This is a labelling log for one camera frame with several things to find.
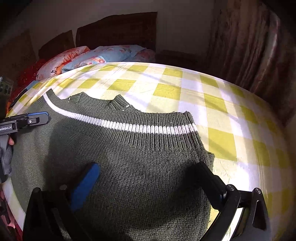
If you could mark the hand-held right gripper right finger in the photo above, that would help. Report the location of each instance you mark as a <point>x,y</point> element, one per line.
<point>209,183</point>

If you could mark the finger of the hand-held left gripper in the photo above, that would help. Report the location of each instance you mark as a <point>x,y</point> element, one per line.
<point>34,118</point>

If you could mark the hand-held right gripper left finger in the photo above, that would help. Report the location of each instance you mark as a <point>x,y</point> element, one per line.
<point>84,187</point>

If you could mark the green knit sweater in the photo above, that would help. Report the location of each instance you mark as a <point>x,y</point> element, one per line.
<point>129,162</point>

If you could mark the person's left hand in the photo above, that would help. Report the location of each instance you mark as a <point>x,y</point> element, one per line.
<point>7,157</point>

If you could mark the red patterned blanket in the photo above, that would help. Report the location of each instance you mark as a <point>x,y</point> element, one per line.
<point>27,76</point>

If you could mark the pink floral pillow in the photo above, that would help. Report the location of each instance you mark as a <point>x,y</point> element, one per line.
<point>60,61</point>

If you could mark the small wooden headboard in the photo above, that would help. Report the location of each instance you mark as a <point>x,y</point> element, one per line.
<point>57,45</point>

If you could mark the yellow checked bed sheet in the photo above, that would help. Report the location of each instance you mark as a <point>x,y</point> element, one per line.
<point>185,92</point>

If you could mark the light blue floral quilt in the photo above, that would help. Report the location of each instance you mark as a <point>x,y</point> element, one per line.
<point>111,55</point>

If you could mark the large wooden headboard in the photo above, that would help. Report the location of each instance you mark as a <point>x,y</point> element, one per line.
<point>120,30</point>

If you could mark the floral curtain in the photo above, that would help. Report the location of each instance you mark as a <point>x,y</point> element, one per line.
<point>249,46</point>

